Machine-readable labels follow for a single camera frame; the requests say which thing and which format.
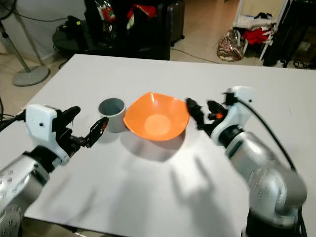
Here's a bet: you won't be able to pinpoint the red green snack packet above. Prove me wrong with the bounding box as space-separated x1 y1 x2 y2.
98 0 117 23

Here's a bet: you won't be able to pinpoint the black cabinet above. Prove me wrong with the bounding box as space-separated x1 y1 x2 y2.
84 0 171 61

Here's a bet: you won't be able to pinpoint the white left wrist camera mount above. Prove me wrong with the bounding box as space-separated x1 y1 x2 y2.
25 104 66 166

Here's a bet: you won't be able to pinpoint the white rack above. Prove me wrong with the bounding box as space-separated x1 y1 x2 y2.
232 0 290 61

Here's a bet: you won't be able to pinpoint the grey cup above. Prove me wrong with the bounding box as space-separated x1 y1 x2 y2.
98 97 126 133

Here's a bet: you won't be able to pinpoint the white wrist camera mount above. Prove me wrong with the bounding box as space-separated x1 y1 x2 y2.
210 86 257 140
25 104 66 166

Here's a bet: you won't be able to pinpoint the round black side table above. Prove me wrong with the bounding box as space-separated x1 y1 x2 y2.
52 27 94 63

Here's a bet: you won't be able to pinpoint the black bag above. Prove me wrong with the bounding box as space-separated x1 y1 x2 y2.
63 16 87 41

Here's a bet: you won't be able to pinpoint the orange bowl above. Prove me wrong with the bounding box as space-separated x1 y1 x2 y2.
123 92 190 142

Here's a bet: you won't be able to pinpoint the red cloth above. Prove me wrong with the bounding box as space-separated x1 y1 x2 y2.
244 27 273 45
126 4 157 21

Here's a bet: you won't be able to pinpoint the dark suitcase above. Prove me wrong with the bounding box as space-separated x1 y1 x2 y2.
158 0 186 47

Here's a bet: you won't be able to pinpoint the black shelf unit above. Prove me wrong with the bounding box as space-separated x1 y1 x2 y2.
263 0 316 69

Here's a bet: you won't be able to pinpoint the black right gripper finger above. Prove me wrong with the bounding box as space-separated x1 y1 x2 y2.
206 100 228 121
186 97 206 130

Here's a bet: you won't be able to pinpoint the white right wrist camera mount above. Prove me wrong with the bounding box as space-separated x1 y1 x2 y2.
210 86 257 140

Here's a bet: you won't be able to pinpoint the grey pedestal fan stand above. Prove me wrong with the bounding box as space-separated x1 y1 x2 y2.
0 0 51 87

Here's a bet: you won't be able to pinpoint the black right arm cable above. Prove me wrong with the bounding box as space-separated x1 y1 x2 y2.
236 97 309 237

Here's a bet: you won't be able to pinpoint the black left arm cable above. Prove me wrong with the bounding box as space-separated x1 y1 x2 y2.
0 112 27 132

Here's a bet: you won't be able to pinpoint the patterned brown bag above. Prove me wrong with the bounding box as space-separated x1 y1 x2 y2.
217 28 245 62

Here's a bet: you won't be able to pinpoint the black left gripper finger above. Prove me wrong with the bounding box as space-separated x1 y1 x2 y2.
79 118 108 149
63 106 81 130

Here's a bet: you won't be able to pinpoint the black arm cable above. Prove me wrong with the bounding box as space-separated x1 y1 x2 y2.
0 112 27 132
236 97 309 237

